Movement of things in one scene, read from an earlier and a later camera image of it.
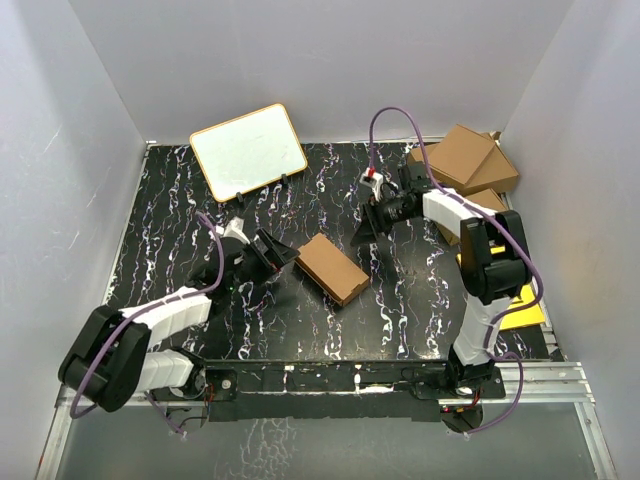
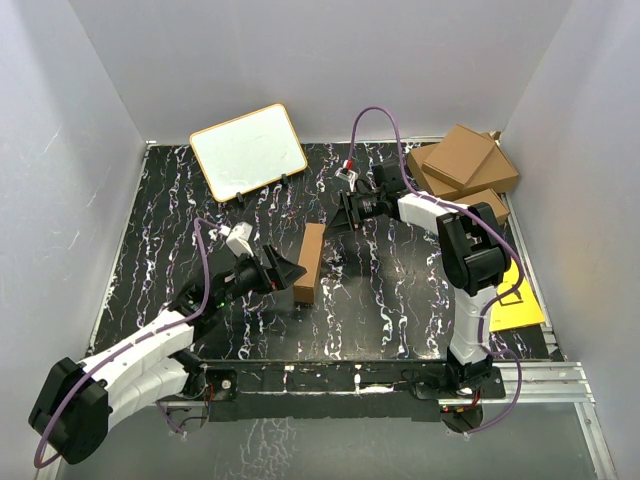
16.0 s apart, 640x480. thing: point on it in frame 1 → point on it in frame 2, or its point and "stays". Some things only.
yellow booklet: x=526 y=317 stays
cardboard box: x=488 y=198 stays
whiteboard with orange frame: x=251 y=150 stays
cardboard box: x=328 y=269 → x=311 y=258
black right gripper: x=374 y=219 → x=341 y=222
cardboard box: x=459 y=153 stays
